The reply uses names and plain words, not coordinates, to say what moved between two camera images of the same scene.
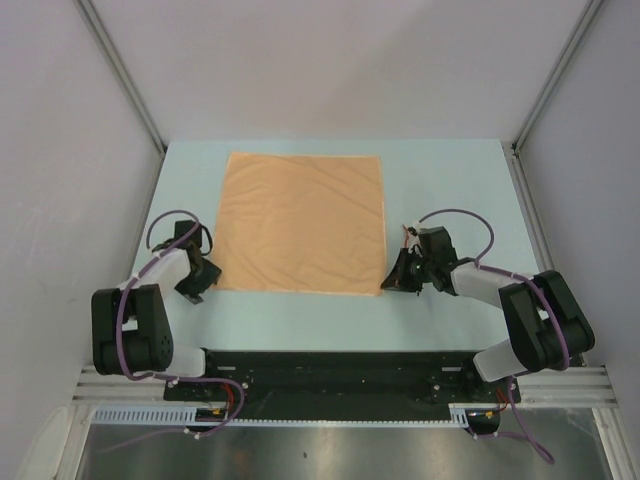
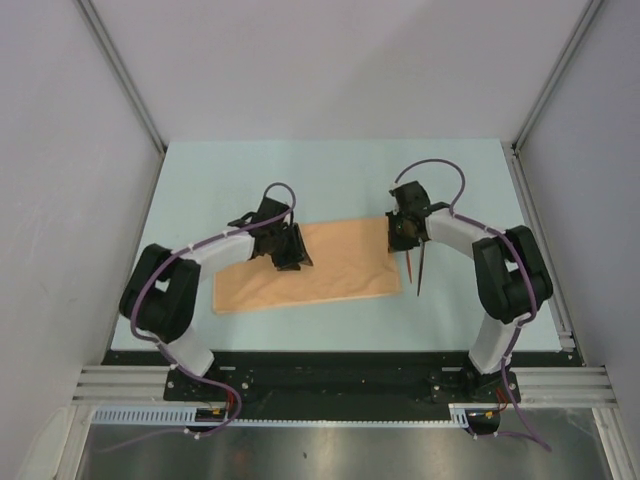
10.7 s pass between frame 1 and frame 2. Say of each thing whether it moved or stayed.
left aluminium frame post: stayed
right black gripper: moved
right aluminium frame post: stayed
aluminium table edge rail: stayed
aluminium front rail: stayed
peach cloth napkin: moved
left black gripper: moved
